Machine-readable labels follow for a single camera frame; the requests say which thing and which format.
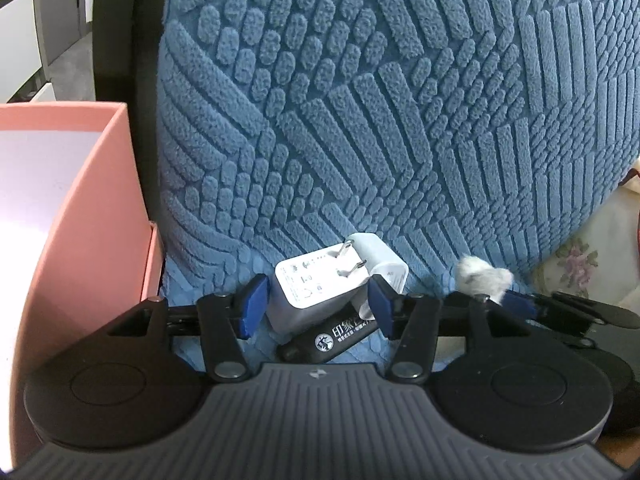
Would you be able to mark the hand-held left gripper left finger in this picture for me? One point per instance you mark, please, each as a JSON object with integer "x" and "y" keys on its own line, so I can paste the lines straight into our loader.
{"x": 251, "y": 306}

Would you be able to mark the pink cardboard box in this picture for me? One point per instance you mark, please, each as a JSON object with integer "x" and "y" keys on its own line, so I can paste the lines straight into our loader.
{"x": 65, "y": 220}

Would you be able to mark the grey fluffy ball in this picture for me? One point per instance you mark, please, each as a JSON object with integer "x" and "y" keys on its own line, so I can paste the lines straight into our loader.
{"x": 480, "y": 276}

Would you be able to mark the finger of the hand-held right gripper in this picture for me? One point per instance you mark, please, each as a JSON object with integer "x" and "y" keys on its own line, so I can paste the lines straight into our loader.
{"x": 520, "y": 305}
{"x": 607, "y": 312}

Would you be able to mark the small white charger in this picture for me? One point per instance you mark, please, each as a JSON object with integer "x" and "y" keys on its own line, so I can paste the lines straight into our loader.
{"x": 385, "y": 260}

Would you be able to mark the black stick with white print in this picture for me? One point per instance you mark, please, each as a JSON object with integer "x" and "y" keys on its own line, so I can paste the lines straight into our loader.
{"x": 330, "y": 342}

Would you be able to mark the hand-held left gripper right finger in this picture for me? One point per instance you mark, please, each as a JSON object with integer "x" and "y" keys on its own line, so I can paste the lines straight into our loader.
{"x": 380, "y": 308}

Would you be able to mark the floral cloth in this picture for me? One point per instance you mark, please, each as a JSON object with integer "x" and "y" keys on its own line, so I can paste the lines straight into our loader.
{"x": 600, "y": 240}

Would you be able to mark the grey cabinet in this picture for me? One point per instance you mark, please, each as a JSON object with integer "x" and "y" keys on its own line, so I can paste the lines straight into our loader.
{"x": 62, "y": 5}

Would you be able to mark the white cabinet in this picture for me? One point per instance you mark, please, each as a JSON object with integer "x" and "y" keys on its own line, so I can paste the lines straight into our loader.
{"x": 20, "y": 50}

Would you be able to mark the large white plug charger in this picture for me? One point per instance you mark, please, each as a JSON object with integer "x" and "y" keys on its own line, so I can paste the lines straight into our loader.
{"x": 305, "y": 292}

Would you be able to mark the blue textured cushion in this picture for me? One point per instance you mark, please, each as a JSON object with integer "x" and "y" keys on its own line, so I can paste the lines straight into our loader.
{"x": 400, "y": 110}

